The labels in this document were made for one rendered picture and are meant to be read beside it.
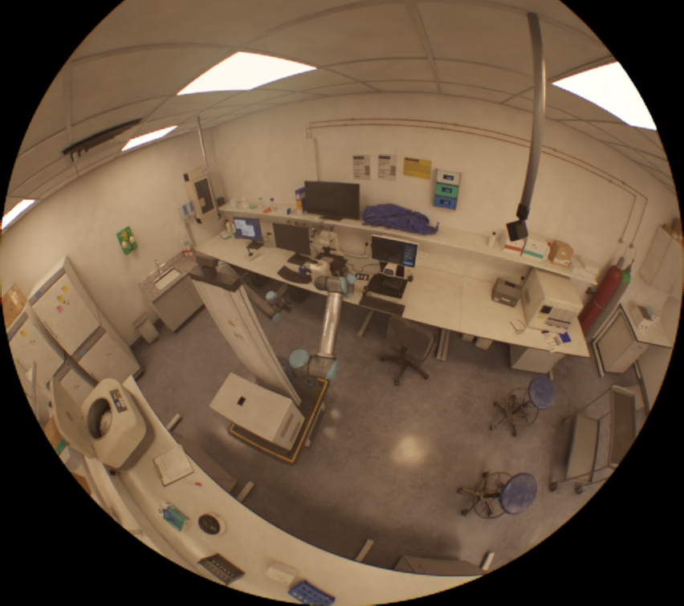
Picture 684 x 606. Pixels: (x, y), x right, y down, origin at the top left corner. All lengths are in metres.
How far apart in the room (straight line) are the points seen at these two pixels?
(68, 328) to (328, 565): 3.17
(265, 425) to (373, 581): 1.23
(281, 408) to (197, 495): 0.89
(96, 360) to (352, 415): 3.21
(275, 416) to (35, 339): 2.97
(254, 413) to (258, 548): 0.95
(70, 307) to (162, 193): 2.16
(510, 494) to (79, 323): 4.24
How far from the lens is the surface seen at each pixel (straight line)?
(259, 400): 1.69
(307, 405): 2.14
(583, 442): 3.29
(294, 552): 1.55
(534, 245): 2.54
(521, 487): 2.04
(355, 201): 2.47
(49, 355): 3.55
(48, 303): 3.21
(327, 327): 1.54
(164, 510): 1.87
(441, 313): 2.23
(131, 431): 1.83
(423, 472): 2.40
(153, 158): 3.88
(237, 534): 1.64
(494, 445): 2.71
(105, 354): 3.49
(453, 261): 2.68
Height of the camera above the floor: 2.32
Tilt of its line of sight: 35 degrees down
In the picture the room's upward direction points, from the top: 4 degrees counter-clockwise
